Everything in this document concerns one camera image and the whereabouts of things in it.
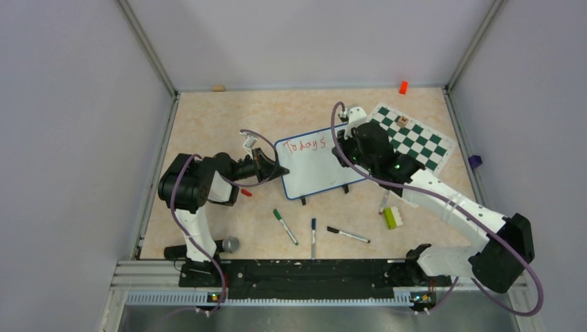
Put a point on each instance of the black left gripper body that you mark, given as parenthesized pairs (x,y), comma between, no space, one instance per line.
(246,169)

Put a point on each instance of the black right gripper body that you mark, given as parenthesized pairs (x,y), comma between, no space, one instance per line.
(350,149)

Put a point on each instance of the blue framed whiteboard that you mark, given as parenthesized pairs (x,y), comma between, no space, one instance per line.
(313,168)

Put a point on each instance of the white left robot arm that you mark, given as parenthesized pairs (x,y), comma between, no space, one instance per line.
(189,184)

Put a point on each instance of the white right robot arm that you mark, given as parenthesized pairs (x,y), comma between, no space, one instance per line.
(500,247)

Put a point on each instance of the green whiteboard marker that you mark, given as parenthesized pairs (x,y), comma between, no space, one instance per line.
(285,226)

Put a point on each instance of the purple whiteboard marker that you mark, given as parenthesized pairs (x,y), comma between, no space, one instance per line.
(383,202)

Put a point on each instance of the blue whiteboard marker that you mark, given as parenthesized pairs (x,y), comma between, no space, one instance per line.
(313,239)

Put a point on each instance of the black whiteboard marker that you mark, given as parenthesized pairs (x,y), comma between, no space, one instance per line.
(347,234)

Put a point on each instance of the green white chess mat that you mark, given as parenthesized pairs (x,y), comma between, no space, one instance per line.
(427,145)

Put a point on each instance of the wooden chess piece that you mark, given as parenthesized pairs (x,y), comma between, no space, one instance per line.
(402,121)

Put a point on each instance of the orange block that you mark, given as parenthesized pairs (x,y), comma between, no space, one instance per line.
(403,87)

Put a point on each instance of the green white toy brick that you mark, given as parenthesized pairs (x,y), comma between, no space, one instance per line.
(392,217)

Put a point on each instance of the black microphone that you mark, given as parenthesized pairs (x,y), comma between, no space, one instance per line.
(229,244)

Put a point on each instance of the wooden cork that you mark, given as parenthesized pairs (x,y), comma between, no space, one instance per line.
(218,88)

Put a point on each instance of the purple object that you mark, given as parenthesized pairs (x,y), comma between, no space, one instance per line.
(475,161)

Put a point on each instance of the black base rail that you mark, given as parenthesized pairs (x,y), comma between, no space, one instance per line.
(308,279)

